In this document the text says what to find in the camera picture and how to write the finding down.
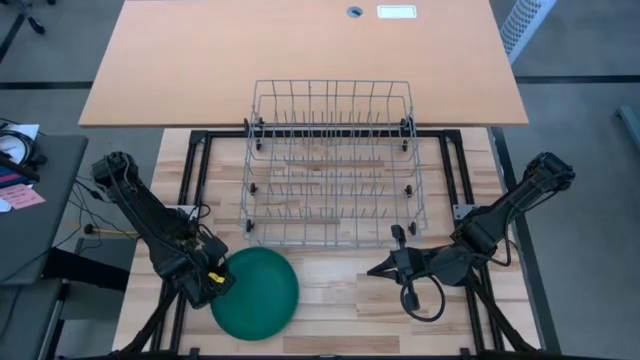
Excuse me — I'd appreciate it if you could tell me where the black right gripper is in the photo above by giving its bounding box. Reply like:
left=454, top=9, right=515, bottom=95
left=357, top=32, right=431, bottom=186
left=367, top=247, right=437, bottom=287

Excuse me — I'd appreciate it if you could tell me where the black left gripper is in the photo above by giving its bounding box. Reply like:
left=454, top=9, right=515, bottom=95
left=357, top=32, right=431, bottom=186
left=164, top=244, right=237, bottom=310

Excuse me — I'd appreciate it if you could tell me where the green plate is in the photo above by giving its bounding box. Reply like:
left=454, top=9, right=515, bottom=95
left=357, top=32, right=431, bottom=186
left=209, top=246, right=301, bottom=342

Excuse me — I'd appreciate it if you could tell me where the yellow rod with black tip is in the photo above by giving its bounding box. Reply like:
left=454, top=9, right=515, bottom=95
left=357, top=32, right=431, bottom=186
left=83, top=223, right=140, bottom=237

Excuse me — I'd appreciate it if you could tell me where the grey side table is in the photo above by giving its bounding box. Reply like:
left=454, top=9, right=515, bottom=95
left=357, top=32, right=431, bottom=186
left=0, top=133, right=90, bottom=287

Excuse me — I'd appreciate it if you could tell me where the grey bench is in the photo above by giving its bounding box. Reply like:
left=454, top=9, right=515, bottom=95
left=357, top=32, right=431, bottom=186
left=0, top=277, right=69, bottom=360

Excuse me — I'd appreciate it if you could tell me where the pink paper note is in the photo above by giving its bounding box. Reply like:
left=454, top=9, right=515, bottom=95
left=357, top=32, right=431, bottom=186
left=0, top=183, right=46, bottom=211

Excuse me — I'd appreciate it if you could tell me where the light wooden desk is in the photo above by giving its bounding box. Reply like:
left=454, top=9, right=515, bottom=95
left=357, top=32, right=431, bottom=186
left=78, top=0, right=530, bottom=129

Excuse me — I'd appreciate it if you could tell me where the white paper sheet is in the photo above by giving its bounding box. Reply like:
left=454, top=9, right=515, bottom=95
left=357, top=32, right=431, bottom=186
left=0, top=123, right=40, bottom=166

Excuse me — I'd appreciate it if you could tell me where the white desk outlet panel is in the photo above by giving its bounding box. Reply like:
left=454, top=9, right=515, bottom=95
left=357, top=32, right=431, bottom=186
left=376, top=4, right=419, bottom=20

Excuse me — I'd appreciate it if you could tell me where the white perforated computer case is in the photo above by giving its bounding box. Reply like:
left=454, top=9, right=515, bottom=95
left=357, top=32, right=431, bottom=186
left=499, top=0, right=559, bottom=65

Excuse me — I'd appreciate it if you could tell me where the black office chair base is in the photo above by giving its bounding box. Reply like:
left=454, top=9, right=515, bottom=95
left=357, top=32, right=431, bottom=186
left=0, top=0, right=57, bottom=64

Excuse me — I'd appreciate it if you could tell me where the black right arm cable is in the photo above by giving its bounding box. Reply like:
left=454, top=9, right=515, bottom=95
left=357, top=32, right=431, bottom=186
left=398, top=273, right=447, bottom=324

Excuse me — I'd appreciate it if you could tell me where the grey wire dish rack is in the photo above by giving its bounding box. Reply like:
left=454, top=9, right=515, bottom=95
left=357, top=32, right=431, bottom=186
left=238, top=78, right=430, bottom=250

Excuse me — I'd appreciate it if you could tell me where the black aluminium table frame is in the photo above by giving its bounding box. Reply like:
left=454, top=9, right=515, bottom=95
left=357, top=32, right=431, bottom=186
left=112, top=128, right=544, bottom=360

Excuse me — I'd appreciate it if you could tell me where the black floor cable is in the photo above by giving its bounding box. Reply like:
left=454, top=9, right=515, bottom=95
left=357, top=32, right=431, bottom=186
left=67, top=174, right=146, bottom=241

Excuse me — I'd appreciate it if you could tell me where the black coiled cable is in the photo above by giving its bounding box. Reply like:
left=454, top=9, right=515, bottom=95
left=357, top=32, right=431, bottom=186
left=0, top=129, right=49, bottom=169

